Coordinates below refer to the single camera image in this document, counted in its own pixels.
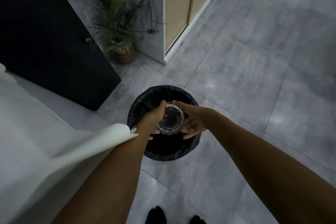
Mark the person's left hand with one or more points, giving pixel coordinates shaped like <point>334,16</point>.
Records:
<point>151,120</point>

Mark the person's right hand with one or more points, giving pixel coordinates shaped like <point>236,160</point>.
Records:
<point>198,118</point>

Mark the person's right thumb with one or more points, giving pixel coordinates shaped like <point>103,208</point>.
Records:
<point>180,105</point>

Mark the person's left thumb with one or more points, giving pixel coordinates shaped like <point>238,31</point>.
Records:
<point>161,105</point>

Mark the clear glass ashtray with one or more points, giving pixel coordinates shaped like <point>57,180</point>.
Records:
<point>172,119</point>

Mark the person's left forearm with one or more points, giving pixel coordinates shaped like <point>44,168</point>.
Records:
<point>110,179</point>

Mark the person's right forearm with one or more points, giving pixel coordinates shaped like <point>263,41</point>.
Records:
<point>262,168</point>

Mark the black trash bin with bag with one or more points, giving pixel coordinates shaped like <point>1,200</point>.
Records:
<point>168,147</point>

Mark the brown green ceramic vase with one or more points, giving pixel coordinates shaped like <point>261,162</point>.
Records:
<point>123,51</point>

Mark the artificial green grass plant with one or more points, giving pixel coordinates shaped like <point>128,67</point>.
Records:
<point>118,16</point>

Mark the person's black left shoe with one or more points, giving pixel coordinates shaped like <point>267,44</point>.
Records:
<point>156,216</point>

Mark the white cloth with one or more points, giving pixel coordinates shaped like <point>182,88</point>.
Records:
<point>34,137</point>

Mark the black cabinet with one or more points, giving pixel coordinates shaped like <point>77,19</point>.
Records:
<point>44,34</point>

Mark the light wood cabinet white frame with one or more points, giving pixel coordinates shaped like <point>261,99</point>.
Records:
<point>178,8</point>

